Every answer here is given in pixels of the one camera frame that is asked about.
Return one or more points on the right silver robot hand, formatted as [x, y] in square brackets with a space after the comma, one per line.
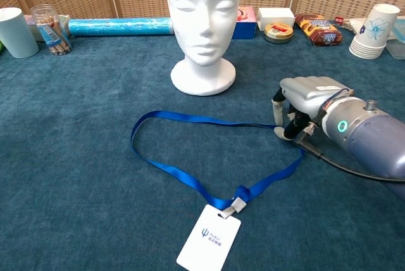
[310, 93]

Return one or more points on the white ID badge card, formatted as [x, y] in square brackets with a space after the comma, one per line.
[209, 239]

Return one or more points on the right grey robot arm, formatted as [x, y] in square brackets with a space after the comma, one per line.
[373, 138]

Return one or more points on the brown chocolate cookie pack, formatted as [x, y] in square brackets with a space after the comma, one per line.
[319, 30]

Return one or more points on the round gold lidded tin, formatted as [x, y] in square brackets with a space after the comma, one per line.
[278, 33]

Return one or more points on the small red packet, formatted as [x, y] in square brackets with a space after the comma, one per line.
[339, 19]

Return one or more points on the clear plastic bag white contents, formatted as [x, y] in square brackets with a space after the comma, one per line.
[356, 25]

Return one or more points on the small white cardboard box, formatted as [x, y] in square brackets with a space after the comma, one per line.
[275, 14]

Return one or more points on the stack of flower paper cups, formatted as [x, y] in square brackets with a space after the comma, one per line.
[375, 30]

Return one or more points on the blue Oreo cookie box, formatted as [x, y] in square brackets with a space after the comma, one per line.
[246, 25]

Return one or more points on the clear container with blue lid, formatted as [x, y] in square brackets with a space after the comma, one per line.
[397, 43]

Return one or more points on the white foam mannequin head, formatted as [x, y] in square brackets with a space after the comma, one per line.
[202, 30]

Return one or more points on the blue cling film roll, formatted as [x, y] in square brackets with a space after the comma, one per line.
[120, 27]

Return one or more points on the teal blue table cloth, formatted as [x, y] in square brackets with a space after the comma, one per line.
[95, 157]

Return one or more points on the clear jar of snack sticks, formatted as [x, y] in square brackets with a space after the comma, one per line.
[52, 30]

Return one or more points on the pale blue plastic cup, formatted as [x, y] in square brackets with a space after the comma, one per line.
[16, 33]

